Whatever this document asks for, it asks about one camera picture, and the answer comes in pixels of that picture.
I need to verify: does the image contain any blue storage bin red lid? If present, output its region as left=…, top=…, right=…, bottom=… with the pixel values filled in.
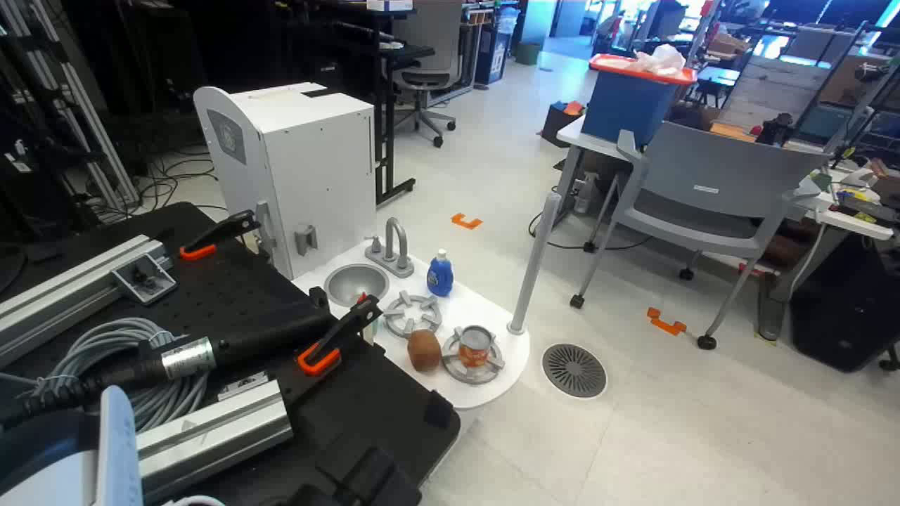
left=582, top=53, right=696, bottom=148

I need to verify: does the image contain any white toy kitchen cabinet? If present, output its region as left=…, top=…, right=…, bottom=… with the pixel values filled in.
left=194, top=83, right=377, bottom=278

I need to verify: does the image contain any aluminium extrusion rail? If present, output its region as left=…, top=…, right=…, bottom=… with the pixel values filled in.
left=0, top=235, right=176, bottom=365
left=135, top=381, right=293, bottom=498

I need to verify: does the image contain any brown round toy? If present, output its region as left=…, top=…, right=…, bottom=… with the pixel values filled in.
left=408, top=330, right=440, bottom=371

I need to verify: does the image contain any white table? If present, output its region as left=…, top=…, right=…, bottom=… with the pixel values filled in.
left=557, top=119, right=896, bottom=340

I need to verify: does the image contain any orange floor marker near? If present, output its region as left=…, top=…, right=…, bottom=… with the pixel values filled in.
left=643, top=306, right=686, bottom=337

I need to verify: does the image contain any black bag on floor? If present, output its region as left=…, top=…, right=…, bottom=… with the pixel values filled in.
left=790, top=240, right=900, bottom=371

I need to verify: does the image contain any lower aluminium extrusion rail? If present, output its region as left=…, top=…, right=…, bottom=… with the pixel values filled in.
left=135, top=381, right=293, bottom=498

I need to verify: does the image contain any orange floor marker far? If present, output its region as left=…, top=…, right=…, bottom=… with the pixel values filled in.
left=450, top=211, right=482, bottom=230

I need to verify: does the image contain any grey toy sink basin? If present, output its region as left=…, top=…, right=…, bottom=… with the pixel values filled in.
left=322, top=266, right=387, bottom=306

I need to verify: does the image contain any black cable metal connector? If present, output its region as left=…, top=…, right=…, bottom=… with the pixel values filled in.
left=2, top=316, right=335, bottom=429

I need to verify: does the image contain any black equipment case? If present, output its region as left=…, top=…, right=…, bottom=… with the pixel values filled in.
left=0, top=200, right=464, bottom=506

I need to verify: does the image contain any light blue flat object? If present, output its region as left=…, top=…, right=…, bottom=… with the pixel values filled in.
left=93, top=385, right=144, bottom=506

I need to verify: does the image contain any orange object in cup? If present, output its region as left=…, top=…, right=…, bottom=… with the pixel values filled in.
left=457, top=344, right=488, bottom=370

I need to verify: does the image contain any right grey stove burner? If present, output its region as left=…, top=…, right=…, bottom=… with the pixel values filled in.
left=440, top=330, right=506, bottom=385

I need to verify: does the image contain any far orange-handled black clamp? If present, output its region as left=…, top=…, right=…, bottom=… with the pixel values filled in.
left=176, top=211, right=259, bottom=266

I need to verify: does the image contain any round floor drain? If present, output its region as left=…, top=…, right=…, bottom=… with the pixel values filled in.
left=542, top=344, right=606, bottom=396

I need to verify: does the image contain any near orange-handled black clamp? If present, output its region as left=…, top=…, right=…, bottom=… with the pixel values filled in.
left=294, top=297, right=378, bottom=378

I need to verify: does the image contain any left grey stove burner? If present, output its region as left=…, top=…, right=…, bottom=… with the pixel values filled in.
left=381, top=292, right=440, bottom=337

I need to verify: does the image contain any orange-handled black clamp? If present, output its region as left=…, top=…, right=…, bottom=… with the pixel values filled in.
left=294, top=297, right=378, bottom=378
left=176, top=211, right=259, bottom=266

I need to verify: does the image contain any clear cup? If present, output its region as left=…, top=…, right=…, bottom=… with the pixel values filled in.
left=457, top=326, right=491, bottom=370

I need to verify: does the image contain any grey stove burner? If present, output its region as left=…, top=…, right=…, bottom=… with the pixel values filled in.
left=381, top=292, right=440, bottom=337
left=440, top=330, right=506, bottom=385

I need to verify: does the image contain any upper aluminium extrusion rail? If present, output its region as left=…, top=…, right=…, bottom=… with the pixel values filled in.
left=0, top=235, right=176, bottom=365

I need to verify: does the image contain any black office swivel chair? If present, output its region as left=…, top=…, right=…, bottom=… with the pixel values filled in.
left=390, top=44, right=457, bottom=149

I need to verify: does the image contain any orange floor marker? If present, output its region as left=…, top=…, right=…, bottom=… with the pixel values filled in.
left=450, top=211, right=482, bottom=230
left=643, top=306, right=686, bottom=337

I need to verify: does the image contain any blue soap bottle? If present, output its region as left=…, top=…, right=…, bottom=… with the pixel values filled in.
left=428, top=250, right=453, bottom=299

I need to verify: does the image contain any grey plastic chair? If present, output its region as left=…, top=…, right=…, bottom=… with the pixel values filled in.
left=571, top=122, right=827, bottom=351

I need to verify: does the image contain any grey coiled cable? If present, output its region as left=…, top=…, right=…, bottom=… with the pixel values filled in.
left=18, top=316, right=219, bottom=436

